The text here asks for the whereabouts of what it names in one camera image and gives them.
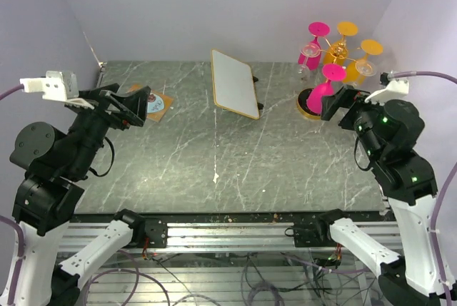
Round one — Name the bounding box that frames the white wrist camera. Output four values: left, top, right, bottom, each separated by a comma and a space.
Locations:
19, 71, 94, 109
364, 72, 410, 106

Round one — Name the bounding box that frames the orange wine glass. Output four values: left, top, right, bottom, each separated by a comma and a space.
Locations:
343, 39, 383, 86
323, 21, 358, 66

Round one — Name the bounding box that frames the right orange wine glass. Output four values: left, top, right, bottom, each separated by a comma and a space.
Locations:
343, 39, 383, 86

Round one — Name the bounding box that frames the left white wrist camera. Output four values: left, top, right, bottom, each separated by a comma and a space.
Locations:
19, 71, 94, 109

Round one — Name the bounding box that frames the clear wine glass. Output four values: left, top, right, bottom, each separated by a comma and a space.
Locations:
355, 58, 376, 86
298, 41, 321, 81

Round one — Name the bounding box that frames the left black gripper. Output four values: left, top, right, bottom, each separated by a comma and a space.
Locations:
66, 81, 151, 176

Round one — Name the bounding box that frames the pink wine glass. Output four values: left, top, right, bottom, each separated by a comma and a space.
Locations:
297, 21, 330, 73
306, 63, 346, 114

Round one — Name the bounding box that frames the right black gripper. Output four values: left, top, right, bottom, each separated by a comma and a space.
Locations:
321, 83, 393, 161

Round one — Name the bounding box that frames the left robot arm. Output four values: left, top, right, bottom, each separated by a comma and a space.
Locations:
1, 83, 151, 305

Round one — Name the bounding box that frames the orange picture card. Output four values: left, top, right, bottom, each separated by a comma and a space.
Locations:
146, 90, 174, 122

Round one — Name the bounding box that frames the gold wine glass rack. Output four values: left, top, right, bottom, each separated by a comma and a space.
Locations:
297, 39, 347, 119

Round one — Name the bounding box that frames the aluminium mounting rail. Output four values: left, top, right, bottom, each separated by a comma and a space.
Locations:
58, 222, 402, 254

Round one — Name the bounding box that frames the white board yellow rim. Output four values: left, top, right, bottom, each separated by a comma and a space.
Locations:
211, 49, 260, 120

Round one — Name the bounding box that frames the back orange wine glass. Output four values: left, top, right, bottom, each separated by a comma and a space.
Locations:
323, 21, 358, 66

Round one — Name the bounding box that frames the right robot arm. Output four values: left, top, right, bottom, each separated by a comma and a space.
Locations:
292, 86, 456, 305

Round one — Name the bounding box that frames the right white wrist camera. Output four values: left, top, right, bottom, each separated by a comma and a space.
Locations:
364, 72, 410, 106

